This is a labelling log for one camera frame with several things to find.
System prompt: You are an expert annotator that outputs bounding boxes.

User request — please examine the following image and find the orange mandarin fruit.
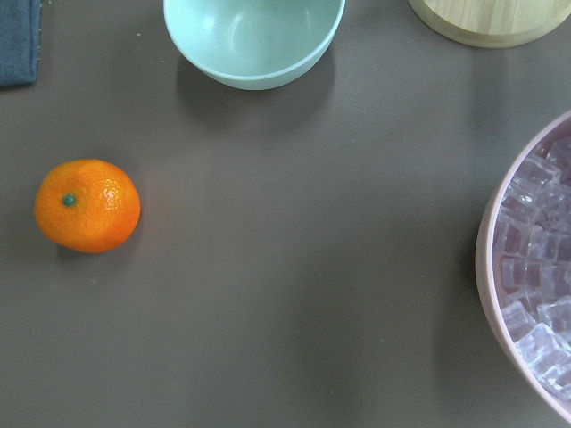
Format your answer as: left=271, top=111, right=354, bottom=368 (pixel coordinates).
left=34, top=159, right=141, bottom=253

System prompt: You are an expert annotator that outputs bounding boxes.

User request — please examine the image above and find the mint green bowl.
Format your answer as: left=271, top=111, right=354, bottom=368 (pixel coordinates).
left=163, top=0, right=345, bottom=90

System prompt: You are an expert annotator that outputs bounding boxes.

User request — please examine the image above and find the pink bowl with ice cubes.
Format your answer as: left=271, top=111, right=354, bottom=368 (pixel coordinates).
left=475, top=113, right=570, bottom=421

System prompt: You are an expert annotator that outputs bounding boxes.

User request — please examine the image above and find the wooden stand round base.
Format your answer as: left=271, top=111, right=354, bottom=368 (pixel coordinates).
left=409, top=0, right=570, bottom=49

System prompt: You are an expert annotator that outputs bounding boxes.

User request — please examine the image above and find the grey folded cloth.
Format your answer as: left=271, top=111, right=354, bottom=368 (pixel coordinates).
left=1, top=0, right=42, bottom=87

